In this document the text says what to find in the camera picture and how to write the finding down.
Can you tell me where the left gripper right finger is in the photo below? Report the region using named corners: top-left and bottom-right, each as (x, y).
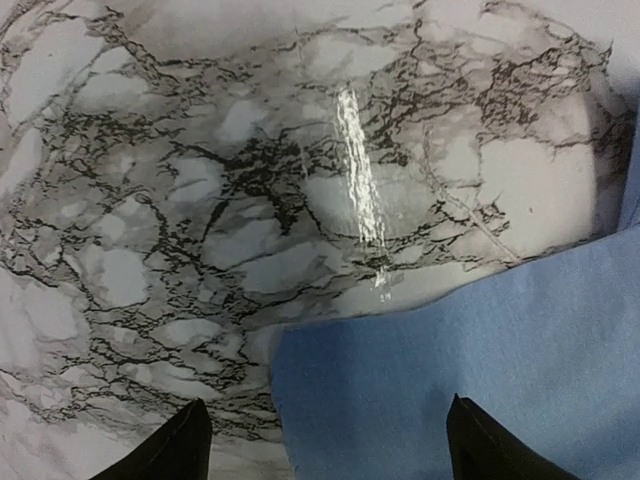
top-left (446, 395), bottom-right (578, 480)

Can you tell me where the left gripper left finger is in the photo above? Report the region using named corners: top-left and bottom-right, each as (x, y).
top-left (92, 399), bottom-right (212, 480)

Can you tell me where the light blue shirt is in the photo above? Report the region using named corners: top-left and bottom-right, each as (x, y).
top-left (269, 114), bottom-right (640, 480)

